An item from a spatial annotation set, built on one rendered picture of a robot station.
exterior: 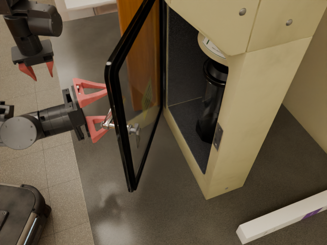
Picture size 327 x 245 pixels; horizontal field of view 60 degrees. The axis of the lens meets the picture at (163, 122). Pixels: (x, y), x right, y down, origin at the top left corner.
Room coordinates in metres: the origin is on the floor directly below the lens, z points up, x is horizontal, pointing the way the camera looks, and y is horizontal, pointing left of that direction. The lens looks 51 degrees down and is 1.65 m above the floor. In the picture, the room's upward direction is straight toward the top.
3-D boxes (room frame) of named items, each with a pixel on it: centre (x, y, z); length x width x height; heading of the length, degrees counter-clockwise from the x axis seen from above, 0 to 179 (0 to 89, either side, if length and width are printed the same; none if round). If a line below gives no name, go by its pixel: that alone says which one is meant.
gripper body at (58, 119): (0.38, 0.21, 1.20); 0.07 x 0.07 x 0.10; 21
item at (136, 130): (0.35, 0.06, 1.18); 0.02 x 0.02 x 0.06; 76
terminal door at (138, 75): (0.45, 0.04, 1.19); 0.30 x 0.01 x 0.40; 166
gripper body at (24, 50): (0.63, 0.35, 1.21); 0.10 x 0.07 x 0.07; 111
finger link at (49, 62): (0.63, 0.34, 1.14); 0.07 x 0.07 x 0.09; 21
